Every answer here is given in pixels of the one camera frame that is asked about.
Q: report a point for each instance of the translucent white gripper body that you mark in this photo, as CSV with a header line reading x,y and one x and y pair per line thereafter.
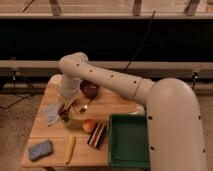
x,y
68,88

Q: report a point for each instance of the dark purple grape bunch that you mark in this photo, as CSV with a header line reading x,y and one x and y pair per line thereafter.
x,y
64,110

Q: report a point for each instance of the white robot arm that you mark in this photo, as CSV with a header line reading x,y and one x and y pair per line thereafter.
x,y
175,129

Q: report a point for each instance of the white lidded cup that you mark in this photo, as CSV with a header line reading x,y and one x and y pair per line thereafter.
x,y
55,80

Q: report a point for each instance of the green plastic cup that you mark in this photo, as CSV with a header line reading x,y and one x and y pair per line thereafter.
x,y
68,120

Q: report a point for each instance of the dark red bowl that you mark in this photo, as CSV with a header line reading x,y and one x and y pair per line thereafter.
x,y
89,89

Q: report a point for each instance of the light blue folded cloth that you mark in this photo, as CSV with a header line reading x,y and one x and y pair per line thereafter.
x,y
51,112

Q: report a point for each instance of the red apple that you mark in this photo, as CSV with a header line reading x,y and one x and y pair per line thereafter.
x,y
88,125

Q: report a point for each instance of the striped black red block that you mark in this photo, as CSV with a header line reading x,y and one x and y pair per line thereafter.
x,y
97,135

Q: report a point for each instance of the blue sponge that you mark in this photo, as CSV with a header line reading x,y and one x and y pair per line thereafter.
x,y
39,150

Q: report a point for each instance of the green plastic tray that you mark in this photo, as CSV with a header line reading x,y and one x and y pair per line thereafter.
x,y
128,141

